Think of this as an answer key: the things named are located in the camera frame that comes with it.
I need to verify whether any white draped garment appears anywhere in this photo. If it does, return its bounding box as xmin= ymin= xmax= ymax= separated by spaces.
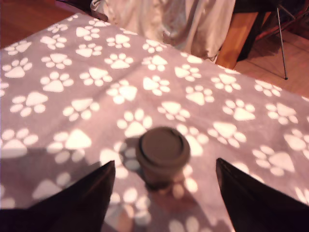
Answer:
xmin=90 ymin=0 xmax=236 ymax=62

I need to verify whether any dark brown coffee capsule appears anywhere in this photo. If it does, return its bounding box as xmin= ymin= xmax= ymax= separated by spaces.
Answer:
xmin=135 ymin=126 xmax=191 ymax=190

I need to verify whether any grey paw-print cloth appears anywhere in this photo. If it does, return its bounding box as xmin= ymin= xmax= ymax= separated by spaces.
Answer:
xmin=0 ymin=12 xmax=309 ymax=232

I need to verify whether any wooden chair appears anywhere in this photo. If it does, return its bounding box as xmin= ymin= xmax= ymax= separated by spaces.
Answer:
xmin=215 ymin=11 xmax=272 ymax=70

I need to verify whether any thin metal stand leg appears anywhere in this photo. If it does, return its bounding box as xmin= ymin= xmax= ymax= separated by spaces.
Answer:
xmin=275 ymin=4 xmax=289 ymax=81

